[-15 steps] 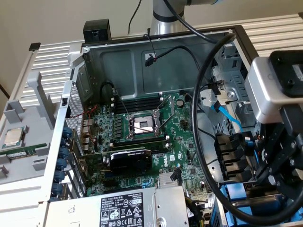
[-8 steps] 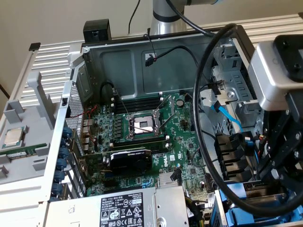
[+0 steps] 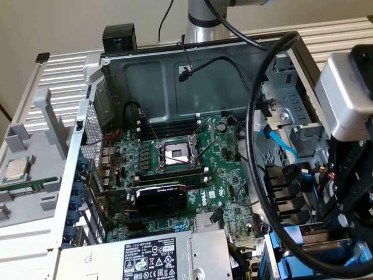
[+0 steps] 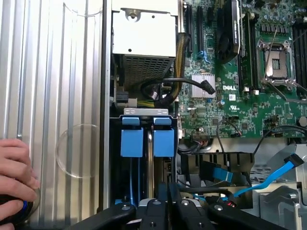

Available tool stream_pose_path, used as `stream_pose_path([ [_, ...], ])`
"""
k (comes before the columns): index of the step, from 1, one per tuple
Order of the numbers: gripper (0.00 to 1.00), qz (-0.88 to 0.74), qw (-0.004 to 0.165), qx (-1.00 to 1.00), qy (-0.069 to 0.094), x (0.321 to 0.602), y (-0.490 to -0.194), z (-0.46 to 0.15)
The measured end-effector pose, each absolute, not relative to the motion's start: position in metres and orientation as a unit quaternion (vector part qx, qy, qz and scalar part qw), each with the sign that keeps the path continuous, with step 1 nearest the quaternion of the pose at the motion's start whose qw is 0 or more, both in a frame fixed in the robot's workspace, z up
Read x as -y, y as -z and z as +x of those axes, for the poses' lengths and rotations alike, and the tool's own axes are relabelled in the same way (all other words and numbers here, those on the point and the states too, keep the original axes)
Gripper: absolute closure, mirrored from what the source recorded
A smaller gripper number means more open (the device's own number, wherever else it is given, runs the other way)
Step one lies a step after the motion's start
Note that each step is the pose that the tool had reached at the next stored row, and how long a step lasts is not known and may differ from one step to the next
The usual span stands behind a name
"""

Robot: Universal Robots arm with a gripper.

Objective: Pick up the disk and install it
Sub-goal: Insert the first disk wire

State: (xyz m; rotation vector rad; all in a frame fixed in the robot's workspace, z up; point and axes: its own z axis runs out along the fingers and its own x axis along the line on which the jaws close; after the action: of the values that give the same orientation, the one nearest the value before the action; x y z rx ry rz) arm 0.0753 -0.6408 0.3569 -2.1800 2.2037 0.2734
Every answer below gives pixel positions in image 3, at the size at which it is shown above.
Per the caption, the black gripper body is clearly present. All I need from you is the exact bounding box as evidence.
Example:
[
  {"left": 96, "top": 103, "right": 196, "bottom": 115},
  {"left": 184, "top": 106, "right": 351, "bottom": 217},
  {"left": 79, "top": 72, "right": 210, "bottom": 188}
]
[{"left": 328, "top": 136, "right": 373, "bottom": 182}]

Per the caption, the hard disk with blue carrier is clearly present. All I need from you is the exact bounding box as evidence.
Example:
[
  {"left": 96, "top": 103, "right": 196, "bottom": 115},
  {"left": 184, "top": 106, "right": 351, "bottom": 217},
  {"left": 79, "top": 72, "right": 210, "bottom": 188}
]
[{"left": 269, "top": 223, "right": 373, "bottom": 266}]

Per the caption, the blue plastic disk carrier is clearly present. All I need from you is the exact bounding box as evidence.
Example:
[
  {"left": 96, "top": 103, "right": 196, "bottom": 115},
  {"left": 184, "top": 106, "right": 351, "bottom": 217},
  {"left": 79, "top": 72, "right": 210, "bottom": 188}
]
[{"left": 276, "top": 253, "right": 321, "bottom": 277}]

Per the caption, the grey disk bay cage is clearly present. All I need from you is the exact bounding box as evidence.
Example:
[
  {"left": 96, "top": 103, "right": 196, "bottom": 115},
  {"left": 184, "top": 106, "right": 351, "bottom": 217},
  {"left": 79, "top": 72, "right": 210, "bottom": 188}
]
[{"left": 263, "top": 212, "right": 370, "bottom": 278}]

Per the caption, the grey metal drive cage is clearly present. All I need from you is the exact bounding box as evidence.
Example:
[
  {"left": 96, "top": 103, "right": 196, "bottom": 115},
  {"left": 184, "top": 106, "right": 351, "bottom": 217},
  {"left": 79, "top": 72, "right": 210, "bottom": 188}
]
[{"left": 256, "top": 54, "right": 330, "bottom": 160}]

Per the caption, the green Dell motherboard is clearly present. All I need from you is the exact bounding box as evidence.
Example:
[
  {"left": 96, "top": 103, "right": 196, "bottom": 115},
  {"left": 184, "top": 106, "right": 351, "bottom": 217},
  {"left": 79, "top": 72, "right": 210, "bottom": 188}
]
[{"left": 98, "top": 115, "right": 263, "bottom": 263}]

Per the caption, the silver chipset heatsink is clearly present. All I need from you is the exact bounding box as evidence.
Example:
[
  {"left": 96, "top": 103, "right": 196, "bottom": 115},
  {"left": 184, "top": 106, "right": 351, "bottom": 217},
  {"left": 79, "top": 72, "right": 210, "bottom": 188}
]
[{"left": 194, "top": 212, "right": 224, "bottom": 233}]

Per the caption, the metal socket cover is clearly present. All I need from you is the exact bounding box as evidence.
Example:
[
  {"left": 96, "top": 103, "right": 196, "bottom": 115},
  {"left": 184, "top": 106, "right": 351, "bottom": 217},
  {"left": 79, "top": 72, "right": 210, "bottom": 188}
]
[{"left": 188, "top": 116, "right": 216, "bottom": 144}]

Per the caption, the black RAM slot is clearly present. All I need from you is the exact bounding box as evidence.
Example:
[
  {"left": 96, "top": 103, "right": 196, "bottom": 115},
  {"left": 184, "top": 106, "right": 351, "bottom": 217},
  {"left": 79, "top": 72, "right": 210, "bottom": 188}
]
[
  {"left": 142, "top": 119, "right": 200, "bottom": 131},
  {"left": 139, "top": 165, "right": 205, "bottom": 174},
  {"left": 142, "top": 127, "right": 202, "bottom": 139}
]

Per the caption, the CPU socket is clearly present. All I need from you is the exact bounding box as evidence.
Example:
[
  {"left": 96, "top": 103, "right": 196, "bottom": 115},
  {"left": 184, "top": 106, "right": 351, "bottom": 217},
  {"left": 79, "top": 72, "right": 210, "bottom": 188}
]
[{"left": 156, "top": 136, "right": 202, "bottom": 172}]

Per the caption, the green RAM stick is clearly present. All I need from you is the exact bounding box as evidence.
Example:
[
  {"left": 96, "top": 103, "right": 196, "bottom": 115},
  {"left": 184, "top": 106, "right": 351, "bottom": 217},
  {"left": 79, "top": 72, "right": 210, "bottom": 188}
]
[
  {"left": 0, "top": 176, "right": 61, "bottom": 197},
  {"left": 136, "top": 172, "right": 206, "bottom": 184}
]

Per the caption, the black graphics card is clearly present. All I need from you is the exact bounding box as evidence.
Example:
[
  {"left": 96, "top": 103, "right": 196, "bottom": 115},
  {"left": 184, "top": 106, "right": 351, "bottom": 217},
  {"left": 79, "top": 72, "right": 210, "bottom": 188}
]
[{"left": 100, "top": 182, "right": 188, "bottom": 217}]

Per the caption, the thin socket locking lever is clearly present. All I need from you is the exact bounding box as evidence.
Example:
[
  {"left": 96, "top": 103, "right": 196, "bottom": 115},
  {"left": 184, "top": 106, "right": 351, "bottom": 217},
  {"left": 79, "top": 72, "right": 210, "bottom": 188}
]
[{"left": 142, "top": 115, "right": 160, "bottom": 145}]

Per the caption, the open PC case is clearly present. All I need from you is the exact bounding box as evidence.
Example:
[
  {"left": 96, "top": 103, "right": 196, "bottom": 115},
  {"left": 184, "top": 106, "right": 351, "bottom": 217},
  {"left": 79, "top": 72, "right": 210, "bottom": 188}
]
[{"left": 46, "top": 30, "right": 373, "bottom": 280}]

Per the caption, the silver power supply unit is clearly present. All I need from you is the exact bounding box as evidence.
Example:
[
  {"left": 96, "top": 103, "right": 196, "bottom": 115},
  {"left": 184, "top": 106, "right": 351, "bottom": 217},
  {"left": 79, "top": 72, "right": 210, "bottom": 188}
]
[{"left": 57, "top": 229, "right": 234, "bottom": 280}]

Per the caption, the black plastic box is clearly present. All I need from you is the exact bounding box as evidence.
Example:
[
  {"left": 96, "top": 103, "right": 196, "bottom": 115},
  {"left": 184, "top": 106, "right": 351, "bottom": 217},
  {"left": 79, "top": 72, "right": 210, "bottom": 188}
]
[{"left": 102, "top": 23, "right": 138, "bottom": 54}]

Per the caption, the grey parts rack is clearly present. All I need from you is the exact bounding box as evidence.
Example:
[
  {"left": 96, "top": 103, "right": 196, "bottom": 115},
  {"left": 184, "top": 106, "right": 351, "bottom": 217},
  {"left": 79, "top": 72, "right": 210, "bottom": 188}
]
[{"left": 0, "top": 87, "right": 79, "bottom": 231}]

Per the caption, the silver CPU chip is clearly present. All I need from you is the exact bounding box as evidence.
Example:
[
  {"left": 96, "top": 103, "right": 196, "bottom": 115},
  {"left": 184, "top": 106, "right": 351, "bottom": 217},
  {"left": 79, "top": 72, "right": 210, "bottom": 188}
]
[{"left": 3, "top": 156, "right": 30, "bottom": 185}]

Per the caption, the blue SATA data wire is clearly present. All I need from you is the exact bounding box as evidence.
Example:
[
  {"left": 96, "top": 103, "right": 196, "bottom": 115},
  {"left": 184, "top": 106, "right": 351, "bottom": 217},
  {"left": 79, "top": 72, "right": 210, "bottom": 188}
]
[
  {"left": 260, "top": 124, "right": 300, "bottom": 164},
  {"left": 311, "top": 182, "right": 321, "bottom": 222}
]

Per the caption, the coloured power wire bundle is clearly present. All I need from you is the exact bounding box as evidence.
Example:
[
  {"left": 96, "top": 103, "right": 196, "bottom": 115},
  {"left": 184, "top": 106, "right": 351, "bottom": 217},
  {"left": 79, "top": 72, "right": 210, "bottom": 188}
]
[{"left": 316, "top": 163, "right": 336, "bottom": 183}]

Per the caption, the black plastic cable guide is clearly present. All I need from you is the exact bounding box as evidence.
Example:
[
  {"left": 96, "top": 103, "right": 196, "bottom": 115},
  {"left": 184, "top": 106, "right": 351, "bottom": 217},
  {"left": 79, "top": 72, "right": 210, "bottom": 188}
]
[{"left": 263, "top": 164, "right": 311, "bottom": 225}]

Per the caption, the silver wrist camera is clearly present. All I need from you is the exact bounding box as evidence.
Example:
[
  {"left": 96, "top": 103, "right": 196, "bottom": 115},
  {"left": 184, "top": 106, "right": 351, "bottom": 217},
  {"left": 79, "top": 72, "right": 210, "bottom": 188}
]
[{"left": 314, "top": 54, "right": 373, "bottom": 141}]

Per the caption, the thin black red fan wire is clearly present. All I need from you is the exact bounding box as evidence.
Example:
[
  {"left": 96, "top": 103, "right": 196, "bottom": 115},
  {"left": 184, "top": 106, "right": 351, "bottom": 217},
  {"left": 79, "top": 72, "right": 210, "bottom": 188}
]
[{"left": 233, "top": 180, "right": 262, "bottom": 208}]

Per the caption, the thick black camera cable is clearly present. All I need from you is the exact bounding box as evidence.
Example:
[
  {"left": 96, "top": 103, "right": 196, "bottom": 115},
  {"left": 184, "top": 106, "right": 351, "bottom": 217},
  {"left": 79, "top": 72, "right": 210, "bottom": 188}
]
[{"left": 203, "top": 0, "right": 373, "bottom": 277}]

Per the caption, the braided yellow black cable bundle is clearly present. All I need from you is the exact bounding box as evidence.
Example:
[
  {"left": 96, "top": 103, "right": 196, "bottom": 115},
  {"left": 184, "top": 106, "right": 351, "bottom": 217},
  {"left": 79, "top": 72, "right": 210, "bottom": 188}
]
[{"left": 228, "top": 241, "right": 254, "bottom": 280}]

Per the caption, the short black SATA wire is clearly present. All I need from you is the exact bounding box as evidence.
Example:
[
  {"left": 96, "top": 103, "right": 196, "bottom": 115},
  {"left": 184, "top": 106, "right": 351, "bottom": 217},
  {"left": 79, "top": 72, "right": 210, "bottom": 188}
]
[{"left": 210, "top": 207, "right": 225, "bottom": 230}]

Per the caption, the black wire with flat connector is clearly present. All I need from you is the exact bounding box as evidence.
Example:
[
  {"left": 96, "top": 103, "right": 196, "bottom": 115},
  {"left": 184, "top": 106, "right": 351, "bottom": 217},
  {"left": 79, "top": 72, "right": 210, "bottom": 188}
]
[{"left": 178, "top": 57, "right": 254, "bottom": 94}]

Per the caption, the black looped wire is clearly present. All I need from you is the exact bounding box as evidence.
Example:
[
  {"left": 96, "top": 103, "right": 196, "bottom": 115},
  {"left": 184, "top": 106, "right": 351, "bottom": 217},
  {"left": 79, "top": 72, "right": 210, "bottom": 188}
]
[{"left": 123, "top": 100, "right": 144, "bottom": 123}]

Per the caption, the thin black hanging cable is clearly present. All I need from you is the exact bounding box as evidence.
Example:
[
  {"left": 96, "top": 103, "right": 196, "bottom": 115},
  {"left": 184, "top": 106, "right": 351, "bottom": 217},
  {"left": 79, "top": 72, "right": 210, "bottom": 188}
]
[{"left": 158, "top": 0, "right": 175, "bottom": 42}]

